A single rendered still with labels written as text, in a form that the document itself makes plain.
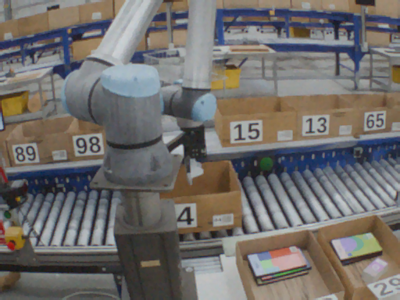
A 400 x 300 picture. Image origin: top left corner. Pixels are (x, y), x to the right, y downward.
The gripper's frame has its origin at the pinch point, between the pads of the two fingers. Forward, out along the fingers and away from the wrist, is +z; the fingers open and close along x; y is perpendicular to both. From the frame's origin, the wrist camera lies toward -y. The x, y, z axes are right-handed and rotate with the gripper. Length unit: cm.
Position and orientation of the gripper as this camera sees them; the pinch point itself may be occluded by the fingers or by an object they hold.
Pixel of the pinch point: (187, 179)
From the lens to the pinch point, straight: 154.5
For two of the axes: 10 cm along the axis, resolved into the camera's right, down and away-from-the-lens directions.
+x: -0.9, -2.8, 9.5
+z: 0.7, 9.5, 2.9
